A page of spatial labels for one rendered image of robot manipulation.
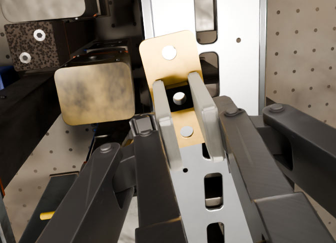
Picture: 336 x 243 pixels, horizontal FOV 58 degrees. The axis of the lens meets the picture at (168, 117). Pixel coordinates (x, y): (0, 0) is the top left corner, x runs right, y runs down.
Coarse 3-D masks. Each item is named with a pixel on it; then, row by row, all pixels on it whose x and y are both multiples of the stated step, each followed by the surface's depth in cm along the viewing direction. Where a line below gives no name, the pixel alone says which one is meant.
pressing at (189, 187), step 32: (160, 0) 42; (192, 0) 42; (224, 0) 43; (256, 0) 43; (160, 32) 43; (224, 32) 44; (256, 32) 45; (224, 64) 46; (256, 64) 46; (256, 96) 48; (192, 160) 50; (224, 160) 51; (192, 192) 52; (224, 192) 53; (192, 224) 54; (224, 224) 55
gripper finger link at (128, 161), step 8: (152, 112) 17; (128, 152) 14; (120, 160) 13; (128, 160) 13; (120, 168) 13; (128, 168) 13; (120, 176) 13; (128, 176) 13; (112, 184) 13; (120, 184) 13; (128, 184) 13
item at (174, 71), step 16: (176, 32) 20; (192, 32) 20; (144, 48) 20; (160, 48) 20; (176, 48) 20; (192, 48) 20; (144, 64) 20; (160, 64) 21; (176, 64) 21; (192, 64) 21; (176, 80) 21; (176, 112) 22; (192, 112) 22; (176, 128) 22; (192, 128) 22; (192, 144) 23
